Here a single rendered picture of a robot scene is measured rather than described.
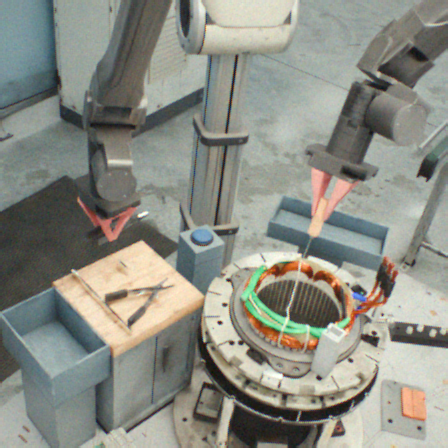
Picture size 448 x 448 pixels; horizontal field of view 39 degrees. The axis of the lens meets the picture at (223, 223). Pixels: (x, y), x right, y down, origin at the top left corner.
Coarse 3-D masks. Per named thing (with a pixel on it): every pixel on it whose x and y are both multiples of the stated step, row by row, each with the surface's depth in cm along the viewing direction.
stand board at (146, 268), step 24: (96, 264) 117; (144, 264) 119; (168, 264) 119; (72, 288) 112; (96, 288) 113; (120, 288) 113; (192, 288) 115; (96, 312) 108; (120, 312) 109; (168, 312) 110; (120, 336) 105; (144, 336) 107
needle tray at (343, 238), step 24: (288, 216) 142; (312, 216) 142; (336, 216) 140; (288, 240) 135; (312, 240) 132; (336, 240) 137; (360, 240) 138; (384, 240) 137; (336, 264) 136; (360, 264) 132
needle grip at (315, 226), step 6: (324, 198) 95; (318, 204) 95; (324, 204) 94; (318, 210) 95; (324, 210) 95; (318, 216) 95; (312, 222) 96; (318, 222) 95; (312, 228) 96; (318, 228) 96; (312, 234) 96; (318, 234) 97
